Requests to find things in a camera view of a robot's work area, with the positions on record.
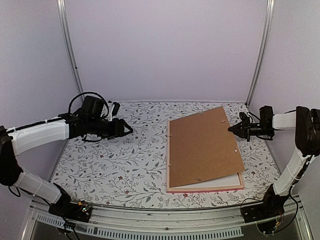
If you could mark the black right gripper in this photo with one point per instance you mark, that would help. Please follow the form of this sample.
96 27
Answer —
245 130

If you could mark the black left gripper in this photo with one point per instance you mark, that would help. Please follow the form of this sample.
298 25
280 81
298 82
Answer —
118 129

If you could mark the brown cardboard backing board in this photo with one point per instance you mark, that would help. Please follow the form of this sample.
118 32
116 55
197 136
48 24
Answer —
202 148

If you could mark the landscape photo print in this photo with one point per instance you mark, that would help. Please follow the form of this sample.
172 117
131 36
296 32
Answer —
226 181

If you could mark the pink wooden picture frame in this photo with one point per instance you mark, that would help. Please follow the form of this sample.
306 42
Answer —
174 190

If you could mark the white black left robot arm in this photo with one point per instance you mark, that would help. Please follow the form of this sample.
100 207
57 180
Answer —
16 141

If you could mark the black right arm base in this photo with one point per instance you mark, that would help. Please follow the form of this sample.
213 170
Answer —
262 212

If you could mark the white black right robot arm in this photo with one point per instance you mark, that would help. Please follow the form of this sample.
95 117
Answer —
306 125

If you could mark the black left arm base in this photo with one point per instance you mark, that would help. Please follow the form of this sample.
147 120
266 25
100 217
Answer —
79 211

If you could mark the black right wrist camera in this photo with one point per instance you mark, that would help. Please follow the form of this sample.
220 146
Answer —
245 118

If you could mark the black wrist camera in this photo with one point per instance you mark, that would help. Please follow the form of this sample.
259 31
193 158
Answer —
245 118
113 108

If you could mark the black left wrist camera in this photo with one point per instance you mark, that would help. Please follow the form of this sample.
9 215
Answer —
113 108

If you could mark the aluminium front table rail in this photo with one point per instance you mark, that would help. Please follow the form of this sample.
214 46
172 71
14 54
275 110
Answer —
122 223

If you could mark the right aluminium corner post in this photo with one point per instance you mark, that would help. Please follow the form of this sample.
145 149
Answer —
262 50

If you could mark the aluminium corner post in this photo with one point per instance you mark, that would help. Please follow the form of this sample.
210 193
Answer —
262 50
62 12

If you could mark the left aluminium corner post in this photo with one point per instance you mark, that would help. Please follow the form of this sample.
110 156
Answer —
62 12

